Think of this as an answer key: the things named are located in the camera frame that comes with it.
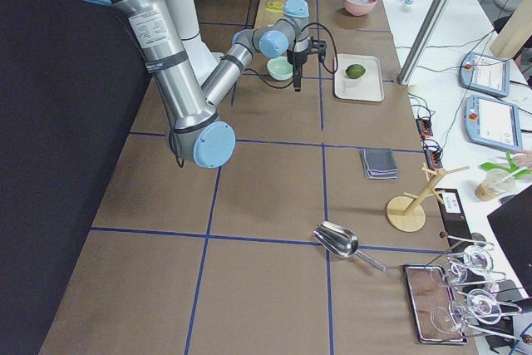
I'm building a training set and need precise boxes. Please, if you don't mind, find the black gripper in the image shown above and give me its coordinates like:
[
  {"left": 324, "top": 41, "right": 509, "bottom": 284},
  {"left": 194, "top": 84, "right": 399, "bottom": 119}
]
[{"left": 287, "top": 37, "right": 327, "bottom": 92}]

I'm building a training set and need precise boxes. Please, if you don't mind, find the mint green bowl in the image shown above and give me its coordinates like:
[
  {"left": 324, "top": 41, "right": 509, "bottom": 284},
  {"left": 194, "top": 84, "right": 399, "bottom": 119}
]
[{"left": 267, "top": 56, "right": 293, "bottom": 81}]

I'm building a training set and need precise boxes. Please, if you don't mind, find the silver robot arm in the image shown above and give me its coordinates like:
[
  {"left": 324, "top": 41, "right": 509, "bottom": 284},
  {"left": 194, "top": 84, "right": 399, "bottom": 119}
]
[{"left": 82, "top": 0, "right": 326, "bottom": 168}]

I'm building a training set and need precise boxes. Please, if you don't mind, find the green avocado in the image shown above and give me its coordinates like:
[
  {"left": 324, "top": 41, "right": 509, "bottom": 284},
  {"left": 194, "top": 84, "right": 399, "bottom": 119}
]
[{"left": 345, "top": 64, "right": 366, "bottom": 80}]

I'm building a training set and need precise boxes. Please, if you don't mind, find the cream rabbit tray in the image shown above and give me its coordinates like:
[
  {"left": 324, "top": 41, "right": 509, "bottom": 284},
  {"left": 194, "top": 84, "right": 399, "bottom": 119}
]
[{"left": 333, "top": 53, "right": 385, "bottom": 102}]

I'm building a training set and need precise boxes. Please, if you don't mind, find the bamboo cutting board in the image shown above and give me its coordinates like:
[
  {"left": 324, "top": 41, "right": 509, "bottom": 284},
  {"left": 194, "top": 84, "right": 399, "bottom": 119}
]
[{"left": 254, "top": 0, "right": 287, "bottom": 28}]

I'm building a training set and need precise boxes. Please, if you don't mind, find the grey folded cloth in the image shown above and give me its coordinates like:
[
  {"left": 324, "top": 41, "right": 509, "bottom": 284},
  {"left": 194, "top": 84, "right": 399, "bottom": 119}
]
[{"left": 361, "top": 148, "right": 398, "bottom": 180}]

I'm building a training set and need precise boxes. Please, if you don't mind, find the upper teach pendant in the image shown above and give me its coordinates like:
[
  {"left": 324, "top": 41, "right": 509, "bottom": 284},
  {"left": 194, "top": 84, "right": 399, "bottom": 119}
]
[{"left": 459, "top": 52, "right": 510, "bottom": 97}]

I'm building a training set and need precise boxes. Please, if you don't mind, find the teach pendant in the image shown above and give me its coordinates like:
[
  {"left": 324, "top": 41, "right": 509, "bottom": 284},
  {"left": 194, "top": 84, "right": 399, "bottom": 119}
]
[
  {"left": 459, "top": 52, "right": 510, "bottom": 97},
  {"left": 465, "top": 96, "right": 523, "bottom": 150}
]

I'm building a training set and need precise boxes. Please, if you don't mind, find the metal scoop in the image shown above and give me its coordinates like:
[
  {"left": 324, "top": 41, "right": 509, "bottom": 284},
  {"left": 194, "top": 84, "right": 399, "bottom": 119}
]
[{"left": 313, "top": 221, "right": 387, "bottom": 273}]

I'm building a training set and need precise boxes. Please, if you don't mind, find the wooden mug tree stand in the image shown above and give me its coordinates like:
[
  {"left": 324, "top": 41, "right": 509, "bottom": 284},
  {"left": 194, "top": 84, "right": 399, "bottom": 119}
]
[{"left": 386, "top": 163, "right": 469, "bottom": 233}]

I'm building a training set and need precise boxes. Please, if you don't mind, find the lower teach pendant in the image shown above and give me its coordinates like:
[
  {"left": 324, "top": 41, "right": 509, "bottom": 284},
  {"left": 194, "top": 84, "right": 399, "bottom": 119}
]
[{"left": 465, "top": 96, "right": 523, "bottom": 150}]

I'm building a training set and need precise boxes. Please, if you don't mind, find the iced coffee cup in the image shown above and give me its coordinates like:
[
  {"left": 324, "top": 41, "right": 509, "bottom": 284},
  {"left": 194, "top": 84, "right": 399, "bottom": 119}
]
[{"left": 475, "top": 169, "right": 515, "bottom": 201}]

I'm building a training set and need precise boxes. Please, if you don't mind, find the glass cup rack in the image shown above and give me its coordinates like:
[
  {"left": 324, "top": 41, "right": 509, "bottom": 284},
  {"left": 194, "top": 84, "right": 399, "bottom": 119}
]
[{"left": 424, "top": 232, "right": 531, "bottom": 345}]

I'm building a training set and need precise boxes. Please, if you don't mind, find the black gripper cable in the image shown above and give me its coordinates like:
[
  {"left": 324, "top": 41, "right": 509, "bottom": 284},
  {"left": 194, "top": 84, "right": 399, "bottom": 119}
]
[{"left": 242, "top": 22, "right": 338, "bottom": 90}]

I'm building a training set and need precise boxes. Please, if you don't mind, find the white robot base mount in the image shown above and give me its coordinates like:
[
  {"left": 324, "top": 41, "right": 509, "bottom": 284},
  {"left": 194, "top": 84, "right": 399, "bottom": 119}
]
[{"left": 167, "top": 0, "right": 221, "bottom": 84}]

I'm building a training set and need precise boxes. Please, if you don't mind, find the aluminium frame post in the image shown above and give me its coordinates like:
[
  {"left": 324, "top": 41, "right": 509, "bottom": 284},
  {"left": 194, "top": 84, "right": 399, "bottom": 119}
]
[{"left": 397, "top": 0, "right": 450, "bottom": 86}]

